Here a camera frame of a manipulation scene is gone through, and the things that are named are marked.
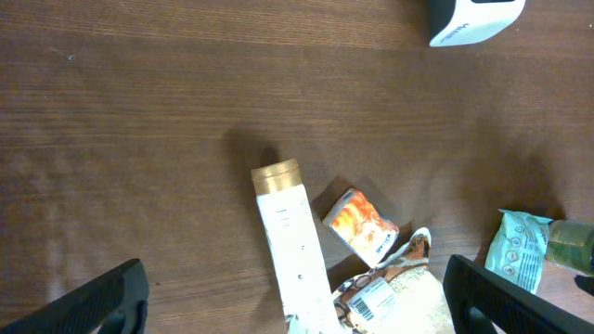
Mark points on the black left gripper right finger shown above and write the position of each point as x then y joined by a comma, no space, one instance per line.
483,302

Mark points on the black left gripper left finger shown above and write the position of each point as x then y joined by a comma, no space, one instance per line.
115,302

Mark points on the teal snack packet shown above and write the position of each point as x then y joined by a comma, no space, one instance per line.
517,252

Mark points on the beige brown snack bag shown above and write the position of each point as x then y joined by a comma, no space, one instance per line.
398,296

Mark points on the orange small carton box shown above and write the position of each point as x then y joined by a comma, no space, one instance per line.
357,223

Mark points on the white tube gold cap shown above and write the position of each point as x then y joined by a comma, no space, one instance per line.
298,261

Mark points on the white barcode scanner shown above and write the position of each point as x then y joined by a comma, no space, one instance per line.
468,22

